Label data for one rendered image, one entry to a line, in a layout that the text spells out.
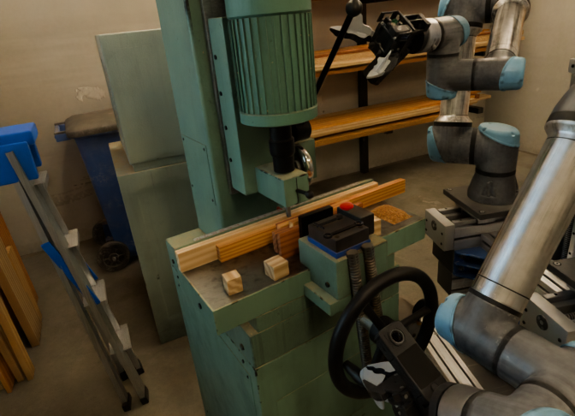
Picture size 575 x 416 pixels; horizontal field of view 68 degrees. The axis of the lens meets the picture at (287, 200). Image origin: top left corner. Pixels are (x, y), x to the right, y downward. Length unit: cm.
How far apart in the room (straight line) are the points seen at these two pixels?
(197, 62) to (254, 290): 55
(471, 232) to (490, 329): 83
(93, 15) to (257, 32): 243
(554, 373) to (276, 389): 64
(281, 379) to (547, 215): 67
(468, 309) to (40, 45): 298
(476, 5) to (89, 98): 252
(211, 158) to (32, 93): 226
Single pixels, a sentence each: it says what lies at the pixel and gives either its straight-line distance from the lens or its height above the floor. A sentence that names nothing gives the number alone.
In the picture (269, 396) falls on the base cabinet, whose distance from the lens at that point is 108.
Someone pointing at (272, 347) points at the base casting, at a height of 74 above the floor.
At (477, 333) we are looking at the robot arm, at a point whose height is 99.
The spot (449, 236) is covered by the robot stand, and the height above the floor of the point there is 73.
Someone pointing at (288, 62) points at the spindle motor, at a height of 132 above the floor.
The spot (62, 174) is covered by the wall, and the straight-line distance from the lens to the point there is 337.
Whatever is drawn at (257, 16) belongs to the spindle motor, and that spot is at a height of 141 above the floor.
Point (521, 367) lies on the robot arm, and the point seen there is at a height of 98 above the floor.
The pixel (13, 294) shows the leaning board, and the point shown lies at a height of 32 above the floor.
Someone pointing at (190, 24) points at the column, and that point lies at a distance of 108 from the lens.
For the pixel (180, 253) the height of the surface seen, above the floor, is 95.
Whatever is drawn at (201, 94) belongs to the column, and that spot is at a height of 125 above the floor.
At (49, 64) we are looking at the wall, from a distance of 325.
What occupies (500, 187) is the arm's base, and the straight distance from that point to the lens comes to 145.
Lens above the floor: 141
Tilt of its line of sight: 23 degrees down
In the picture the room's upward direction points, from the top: 6 degrees counter-clockwise
